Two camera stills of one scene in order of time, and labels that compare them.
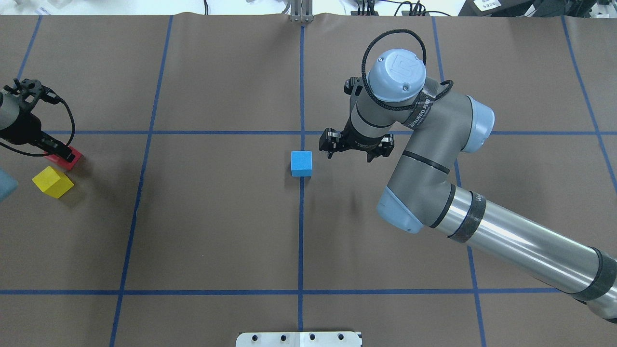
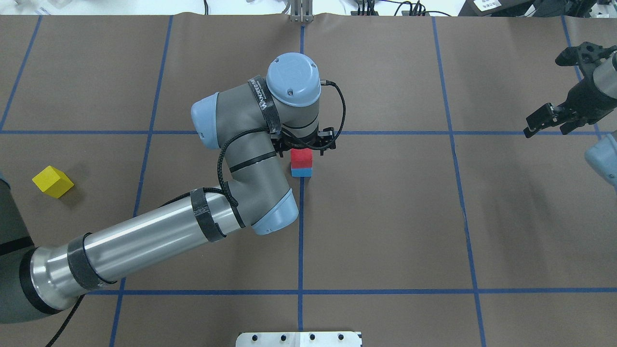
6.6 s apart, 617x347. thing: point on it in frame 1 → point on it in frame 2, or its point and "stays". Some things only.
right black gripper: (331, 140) → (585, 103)
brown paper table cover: (204, 205) stays
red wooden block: (69, 165) → (301, 158)
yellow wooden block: (53, 182) stays
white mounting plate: (299, 339) stays
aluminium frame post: (301, 11) stays
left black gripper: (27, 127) → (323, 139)
